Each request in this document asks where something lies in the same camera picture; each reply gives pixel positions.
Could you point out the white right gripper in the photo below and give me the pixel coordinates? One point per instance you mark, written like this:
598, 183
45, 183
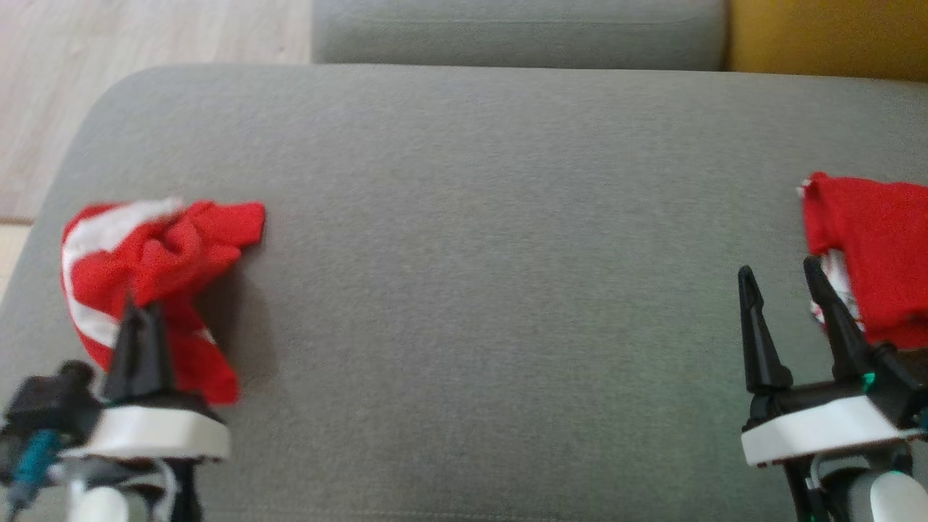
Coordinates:
819, 428

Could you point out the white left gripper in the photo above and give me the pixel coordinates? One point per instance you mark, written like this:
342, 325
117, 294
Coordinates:
152, 435

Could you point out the red shorts with white stripes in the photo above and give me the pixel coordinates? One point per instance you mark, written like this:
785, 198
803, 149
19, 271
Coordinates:
167, 254

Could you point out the red shirt with white trim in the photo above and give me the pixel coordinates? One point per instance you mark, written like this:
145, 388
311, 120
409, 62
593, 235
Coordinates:
877, 246

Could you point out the yellow cushion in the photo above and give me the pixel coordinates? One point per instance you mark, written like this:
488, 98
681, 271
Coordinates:
826, 36

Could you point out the grey fabric sofa seat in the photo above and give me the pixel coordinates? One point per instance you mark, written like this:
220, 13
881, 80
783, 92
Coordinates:
471, 254

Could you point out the grey sofa back cushion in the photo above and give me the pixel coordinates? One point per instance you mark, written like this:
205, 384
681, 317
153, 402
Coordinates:
507, 32

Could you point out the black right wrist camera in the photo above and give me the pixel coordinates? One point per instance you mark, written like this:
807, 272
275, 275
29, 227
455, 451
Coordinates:
902, 384

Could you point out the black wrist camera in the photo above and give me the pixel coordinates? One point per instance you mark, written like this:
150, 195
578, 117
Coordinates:
43, 406
902, 384

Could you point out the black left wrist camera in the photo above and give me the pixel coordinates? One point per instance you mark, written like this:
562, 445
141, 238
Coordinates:
43, 406

